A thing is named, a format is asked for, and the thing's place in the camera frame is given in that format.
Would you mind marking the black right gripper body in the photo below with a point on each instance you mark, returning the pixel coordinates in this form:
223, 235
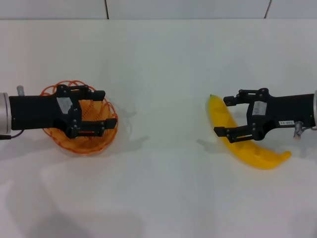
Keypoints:
284, 109

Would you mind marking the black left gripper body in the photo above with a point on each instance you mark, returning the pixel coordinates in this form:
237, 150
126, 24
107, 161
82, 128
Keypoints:
37, 111

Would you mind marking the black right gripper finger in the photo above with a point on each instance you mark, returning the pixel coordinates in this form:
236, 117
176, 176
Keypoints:
247, 95
235, 134

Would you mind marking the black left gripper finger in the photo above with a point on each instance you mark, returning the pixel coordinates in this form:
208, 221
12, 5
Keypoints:
96, 125
74, 89

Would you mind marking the orange woven plastic basket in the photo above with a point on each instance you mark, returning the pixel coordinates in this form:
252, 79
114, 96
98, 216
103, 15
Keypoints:
95, 111

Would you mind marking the yellow plastic banana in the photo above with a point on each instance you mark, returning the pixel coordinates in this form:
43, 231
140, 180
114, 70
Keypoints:
224, 116

